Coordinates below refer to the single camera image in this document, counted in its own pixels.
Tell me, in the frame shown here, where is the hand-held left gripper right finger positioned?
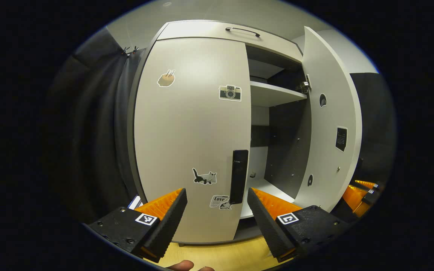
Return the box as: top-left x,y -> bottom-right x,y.
247,187 -> 349,263

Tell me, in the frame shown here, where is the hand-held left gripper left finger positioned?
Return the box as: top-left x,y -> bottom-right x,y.
87,188 -> 188,263

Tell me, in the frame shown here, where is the grey cabinet door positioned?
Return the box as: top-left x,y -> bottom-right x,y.
294,26 -> 363,213
133,37 -> 252,244

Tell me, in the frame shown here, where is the black door handle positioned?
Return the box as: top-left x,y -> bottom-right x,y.
229,149 -> 249,206

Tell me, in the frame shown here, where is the grey double-door shoe cabinet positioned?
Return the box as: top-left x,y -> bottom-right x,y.
127,20 -> 364,245

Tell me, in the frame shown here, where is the metal door hinge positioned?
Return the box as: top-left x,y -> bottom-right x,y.
296,74 -> 312,94

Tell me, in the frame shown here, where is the grey cabinet shelf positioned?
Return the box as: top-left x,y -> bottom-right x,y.
250,81 -> 308,108

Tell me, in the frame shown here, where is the grey cabinet drawer front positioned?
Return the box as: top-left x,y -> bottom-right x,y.
157,21 -> 303,64

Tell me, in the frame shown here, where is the blue white box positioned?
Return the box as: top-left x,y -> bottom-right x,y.
127,195 -> 144,210

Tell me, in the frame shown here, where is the black backdrop cloth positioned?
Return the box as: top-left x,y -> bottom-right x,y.
46,28 -> 146,222

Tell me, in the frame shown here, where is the dark metal drawer handle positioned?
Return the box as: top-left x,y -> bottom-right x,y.
225,27 -> 261,38

